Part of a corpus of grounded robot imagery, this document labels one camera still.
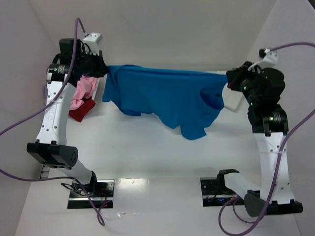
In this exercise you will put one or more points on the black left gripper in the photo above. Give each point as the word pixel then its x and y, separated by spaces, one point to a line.
pixel 97 65

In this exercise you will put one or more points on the red t shirt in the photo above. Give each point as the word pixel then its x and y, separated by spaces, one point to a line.
pixel 79 108

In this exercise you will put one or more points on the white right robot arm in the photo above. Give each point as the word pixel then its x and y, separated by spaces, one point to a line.
pixel 262 88

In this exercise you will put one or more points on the white folded t shirt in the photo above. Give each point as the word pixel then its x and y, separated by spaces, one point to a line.
pixel 231 99

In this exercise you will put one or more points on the blue t shirt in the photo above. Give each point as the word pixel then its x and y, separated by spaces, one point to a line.
pixel 189 100

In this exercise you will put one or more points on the pink t shirt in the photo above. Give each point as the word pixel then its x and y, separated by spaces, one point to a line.
pixel 84 90

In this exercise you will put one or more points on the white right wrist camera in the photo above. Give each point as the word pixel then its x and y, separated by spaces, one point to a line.
pixel 267 58

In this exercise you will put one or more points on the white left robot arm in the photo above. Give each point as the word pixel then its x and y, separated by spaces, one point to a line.
pixel 76 58

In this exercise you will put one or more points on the lavender t shirt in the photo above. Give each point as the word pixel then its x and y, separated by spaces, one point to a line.
pixel 46 91

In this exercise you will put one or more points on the white plastic laundry basket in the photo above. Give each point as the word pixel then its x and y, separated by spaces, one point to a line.
pixel 95 88

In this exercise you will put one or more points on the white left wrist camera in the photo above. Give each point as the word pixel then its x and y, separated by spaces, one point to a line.
pixel 93 41

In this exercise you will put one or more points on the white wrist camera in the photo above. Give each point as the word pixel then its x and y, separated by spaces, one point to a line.
pixel 93 41
pixel 267 58

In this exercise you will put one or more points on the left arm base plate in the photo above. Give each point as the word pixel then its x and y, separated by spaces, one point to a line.
pixel 101 197

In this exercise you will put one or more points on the metal table edge bracket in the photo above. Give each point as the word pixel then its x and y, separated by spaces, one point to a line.
pixel 45 172

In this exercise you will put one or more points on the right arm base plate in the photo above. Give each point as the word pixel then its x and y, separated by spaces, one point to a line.
pixel 212 196

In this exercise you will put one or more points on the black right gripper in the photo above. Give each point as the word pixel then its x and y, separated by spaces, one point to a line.
pixel 235 79

